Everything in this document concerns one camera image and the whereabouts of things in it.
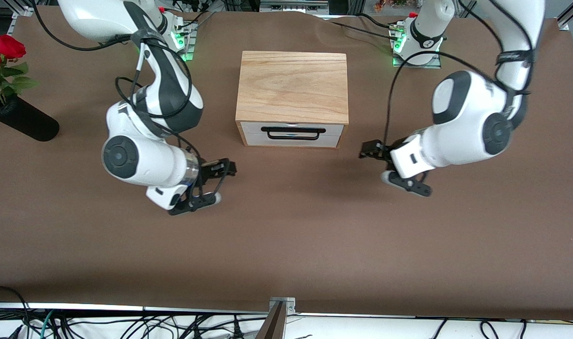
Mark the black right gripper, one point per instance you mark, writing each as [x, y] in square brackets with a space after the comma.
[210, 170]

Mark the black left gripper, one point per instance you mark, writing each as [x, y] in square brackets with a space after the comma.
[379, 151]

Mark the wooden drawer with white front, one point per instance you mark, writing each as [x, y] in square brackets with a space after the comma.
[253, 134]

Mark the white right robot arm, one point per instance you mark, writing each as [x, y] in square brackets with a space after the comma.
[145, 162]

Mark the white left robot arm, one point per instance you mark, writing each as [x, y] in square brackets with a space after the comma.
[460, 132]

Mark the wooden drawer cabinet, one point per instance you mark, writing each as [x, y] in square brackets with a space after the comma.
[291, 84]

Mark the brown table cover mat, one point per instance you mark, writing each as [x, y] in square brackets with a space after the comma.
[286, 235]

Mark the orange background object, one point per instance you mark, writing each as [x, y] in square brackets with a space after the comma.
[385, 5]

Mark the grey background device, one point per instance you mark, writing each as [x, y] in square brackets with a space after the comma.
[291, 7]

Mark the aluminium profile bar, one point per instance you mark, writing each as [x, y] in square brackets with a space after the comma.
[273, 327]

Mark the black cylindrical vase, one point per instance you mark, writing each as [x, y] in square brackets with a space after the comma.
[27, 123]

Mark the red roses with green leaves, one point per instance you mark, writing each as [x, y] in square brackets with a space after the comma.
[8, 47]

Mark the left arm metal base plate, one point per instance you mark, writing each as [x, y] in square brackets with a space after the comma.
[432, 65]

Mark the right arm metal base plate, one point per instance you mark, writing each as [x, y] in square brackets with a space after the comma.
[191, 44]

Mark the small metal corner bracket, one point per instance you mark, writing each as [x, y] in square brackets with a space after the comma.
[288, 306]

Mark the aluminium table edge rail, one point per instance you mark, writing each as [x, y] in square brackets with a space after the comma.
[126, 308]

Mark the aluminium frame profile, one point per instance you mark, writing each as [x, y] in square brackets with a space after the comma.
[568, 16]
[25, 9]

